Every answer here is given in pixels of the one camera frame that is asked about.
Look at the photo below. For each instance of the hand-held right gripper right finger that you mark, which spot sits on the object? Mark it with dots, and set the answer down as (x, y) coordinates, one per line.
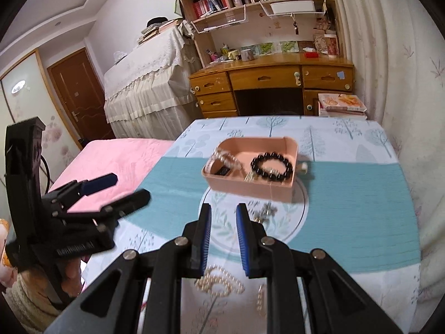
(243, 240)

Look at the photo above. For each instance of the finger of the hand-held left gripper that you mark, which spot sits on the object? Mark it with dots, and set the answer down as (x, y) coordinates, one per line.
(135, 198)
(100, 182)

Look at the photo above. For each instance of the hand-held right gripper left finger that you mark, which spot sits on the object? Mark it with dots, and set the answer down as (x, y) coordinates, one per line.
(205, 240)

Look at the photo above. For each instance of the pink plastic tray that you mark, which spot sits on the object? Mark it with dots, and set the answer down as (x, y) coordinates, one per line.
(250, 189)

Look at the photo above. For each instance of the person's left forearm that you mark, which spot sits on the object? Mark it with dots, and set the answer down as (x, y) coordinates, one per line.
(31, 302)

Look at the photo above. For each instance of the person's left hand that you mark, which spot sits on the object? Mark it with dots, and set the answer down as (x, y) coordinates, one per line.
(73, 275)

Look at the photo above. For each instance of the pink blanket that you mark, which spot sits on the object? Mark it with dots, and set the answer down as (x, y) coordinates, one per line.
(114, 156)

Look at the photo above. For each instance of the frosted floral wardrobe door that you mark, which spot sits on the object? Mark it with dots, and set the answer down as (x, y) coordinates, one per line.
(27, 111)

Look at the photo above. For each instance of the orange floral cloth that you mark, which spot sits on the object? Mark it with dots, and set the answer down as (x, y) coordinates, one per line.
(6, 250)

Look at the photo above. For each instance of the brown wooden door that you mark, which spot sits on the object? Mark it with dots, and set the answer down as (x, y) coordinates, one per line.
(76, 94)

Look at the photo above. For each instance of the cloth-covered piano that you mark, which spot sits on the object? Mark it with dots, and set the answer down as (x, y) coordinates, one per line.
(149, 87)

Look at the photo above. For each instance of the stack of books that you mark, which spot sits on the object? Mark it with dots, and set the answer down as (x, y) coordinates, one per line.
(149, 33)

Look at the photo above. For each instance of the wooden bookshelf hutch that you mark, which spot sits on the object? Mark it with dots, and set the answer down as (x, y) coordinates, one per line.
(198, 52)

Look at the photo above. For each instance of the wooden desk with drawers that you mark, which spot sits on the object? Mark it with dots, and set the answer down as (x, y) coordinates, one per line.
(264, 76)

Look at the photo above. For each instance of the stack of magazines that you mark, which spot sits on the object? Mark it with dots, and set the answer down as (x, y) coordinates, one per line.
(342, 102)

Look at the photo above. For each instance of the black hat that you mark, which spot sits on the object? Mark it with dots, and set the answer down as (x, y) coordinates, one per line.
(156, 21)

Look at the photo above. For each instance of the yellow cup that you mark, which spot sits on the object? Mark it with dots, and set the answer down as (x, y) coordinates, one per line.
(233, 55)

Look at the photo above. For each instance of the grey mug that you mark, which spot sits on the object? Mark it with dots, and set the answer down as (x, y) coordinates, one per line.
(247, 55)

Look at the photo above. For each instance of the green print card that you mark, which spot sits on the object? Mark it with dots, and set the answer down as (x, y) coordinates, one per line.
(288, 46)
(266, 48)

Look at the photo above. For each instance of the red box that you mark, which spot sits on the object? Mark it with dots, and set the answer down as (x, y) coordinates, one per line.
(311, 55)

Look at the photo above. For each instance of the row of red books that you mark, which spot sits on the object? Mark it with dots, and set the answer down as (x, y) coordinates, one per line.
(205, 7)

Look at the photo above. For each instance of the floral canister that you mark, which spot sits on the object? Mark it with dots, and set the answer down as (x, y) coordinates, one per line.
(331, 46)

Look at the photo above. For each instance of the cream floral curtain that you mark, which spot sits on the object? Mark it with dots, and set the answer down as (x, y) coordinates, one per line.
(389, 59)

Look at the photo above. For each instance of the white storage box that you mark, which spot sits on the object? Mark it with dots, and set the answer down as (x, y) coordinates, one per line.
(292, 8)

